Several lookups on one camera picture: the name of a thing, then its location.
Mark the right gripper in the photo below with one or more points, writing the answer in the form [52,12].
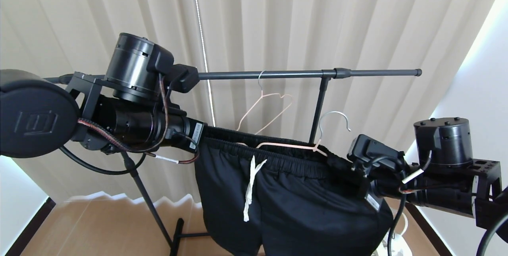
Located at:
[428,194]

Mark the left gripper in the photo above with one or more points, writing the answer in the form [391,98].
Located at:
[139,125]

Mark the black shorts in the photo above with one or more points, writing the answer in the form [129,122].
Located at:
[309,208]

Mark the pink clothes hanger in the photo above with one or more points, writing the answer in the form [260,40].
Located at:
[285,145]
[260,81]

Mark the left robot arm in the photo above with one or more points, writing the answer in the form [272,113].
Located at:
[35,117]

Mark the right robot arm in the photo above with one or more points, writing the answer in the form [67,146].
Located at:
[442,141]

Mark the white laundry basket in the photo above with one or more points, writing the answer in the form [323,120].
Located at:
[405,224]

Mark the black clothes rack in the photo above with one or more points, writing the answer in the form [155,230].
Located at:
[278,74]

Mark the beige curtain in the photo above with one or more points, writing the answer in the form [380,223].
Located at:
[278,18]

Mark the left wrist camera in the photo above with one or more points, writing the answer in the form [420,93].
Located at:
[184,77]

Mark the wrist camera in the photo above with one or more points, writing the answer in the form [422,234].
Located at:
[184,77]
[373,151]

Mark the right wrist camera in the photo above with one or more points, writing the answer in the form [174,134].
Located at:
[373,151]

